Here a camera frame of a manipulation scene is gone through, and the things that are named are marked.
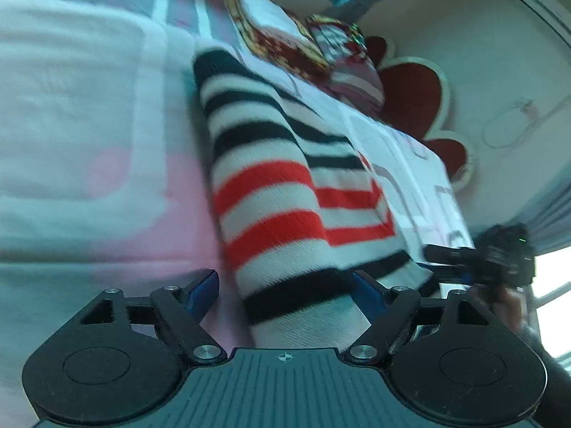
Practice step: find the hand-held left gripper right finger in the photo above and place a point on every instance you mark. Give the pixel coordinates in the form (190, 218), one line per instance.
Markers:
(368, 294)

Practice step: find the window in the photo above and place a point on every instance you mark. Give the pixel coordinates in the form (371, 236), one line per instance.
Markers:
(555, 303)

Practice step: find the red white scalloped headboard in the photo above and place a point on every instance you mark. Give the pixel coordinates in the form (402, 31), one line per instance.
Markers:
(410, 98)

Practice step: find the white printed bed sheet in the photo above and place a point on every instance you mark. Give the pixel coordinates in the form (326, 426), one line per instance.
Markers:
(67, 142)

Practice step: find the grey curtain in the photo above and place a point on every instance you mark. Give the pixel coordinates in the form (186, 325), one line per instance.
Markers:
(551, 214)

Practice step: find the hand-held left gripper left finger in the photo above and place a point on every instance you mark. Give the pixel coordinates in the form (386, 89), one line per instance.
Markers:
(203, 292)

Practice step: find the person's right hand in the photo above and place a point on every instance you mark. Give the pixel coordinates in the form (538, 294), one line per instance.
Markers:
(508, 307)

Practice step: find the red yellow patterned blanket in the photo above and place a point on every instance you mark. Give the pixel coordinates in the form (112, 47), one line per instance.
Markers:
(272, 40)

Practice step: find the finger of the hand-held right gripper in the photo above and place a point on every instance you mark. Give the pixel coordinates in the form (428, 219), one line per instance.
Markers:
(448, 255)

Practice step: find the purple white striped quilt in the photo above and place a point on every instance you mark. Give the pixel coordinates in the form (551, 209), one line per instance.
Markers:
(178, 0)

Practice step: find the white air conditioner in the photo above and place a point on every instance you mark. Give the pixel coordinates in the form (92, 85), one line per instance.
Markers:
(544, 6)

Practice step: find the red striped pillow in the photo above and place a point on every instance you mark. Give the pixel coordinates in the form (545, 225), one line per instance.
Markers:
(357, 71)

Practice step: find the red black white striped sweater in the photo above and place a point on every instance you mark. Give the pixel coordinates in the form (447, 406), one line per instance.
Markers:
(267, 196)

